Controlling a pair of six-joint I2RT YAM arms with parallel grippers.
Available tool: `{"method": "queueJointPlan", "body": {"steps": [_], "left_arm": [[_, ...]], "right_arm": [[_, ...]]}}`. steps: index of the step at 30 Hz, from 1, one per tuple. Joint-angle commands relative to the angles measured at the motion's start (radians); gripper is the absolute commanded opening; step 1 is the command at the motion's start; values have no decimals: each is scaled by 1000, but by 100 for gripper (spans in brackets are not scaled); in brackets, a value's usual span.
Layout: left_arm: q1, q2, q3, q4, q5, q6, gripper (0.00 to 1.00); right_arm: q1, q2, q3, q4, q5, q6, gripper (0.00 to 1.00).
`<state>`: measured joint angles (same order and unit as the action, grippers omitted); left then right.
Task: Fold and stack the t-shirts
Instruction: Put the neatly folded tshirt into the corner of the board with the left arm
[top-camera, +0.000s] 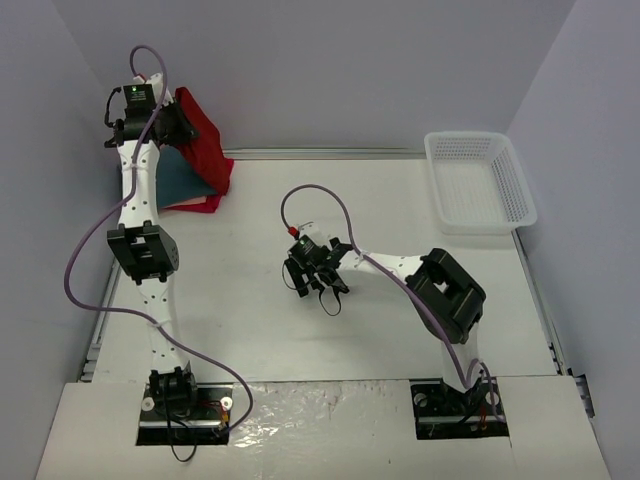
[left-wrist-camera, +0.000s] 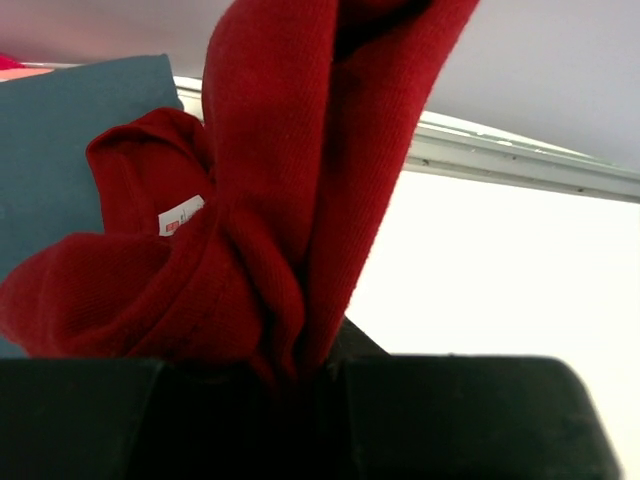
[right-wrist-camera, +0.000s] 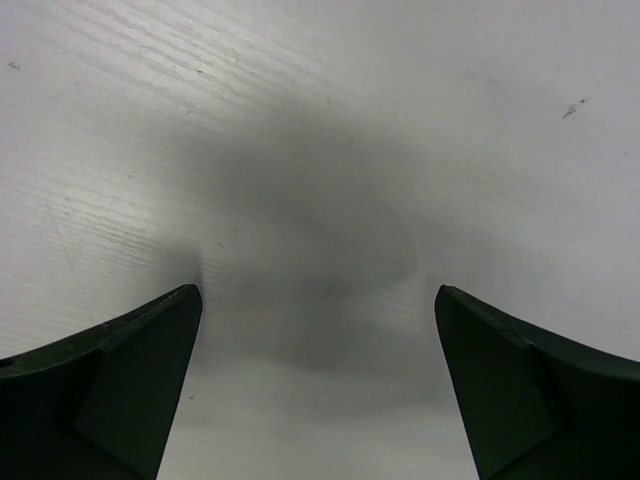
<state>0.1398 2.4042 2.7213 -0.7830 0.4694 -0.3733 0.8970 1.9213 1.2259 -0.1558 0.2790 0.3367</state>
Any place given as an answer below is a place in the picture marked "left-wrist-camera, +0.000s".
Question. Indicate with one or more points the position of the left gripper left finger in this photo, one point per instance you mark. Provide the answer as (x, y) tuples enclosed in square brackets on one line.
[(139, 419)]

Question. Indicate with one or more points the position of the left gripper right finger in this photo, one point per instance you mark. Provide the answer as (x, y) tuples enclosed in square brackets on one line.
[(459, 416)]

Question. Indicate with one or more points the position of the red t shirt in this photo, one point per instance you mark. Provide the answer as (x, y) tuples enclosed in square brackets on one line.
[(8, 63), (239, 238)]

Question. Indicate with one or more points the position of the folded teal t shirt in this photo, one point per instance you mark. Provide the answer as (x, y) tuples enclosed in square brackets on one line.
[(60, 160)]

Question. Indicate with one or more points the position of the folded pink t shirt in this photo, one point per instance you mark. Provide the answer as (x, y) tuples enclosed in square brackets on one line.
[(20, 73)]

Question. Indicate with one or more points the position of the folded red t shirt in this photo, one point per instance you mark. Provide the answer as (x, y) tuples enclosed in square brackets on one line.
[(8, 63)]

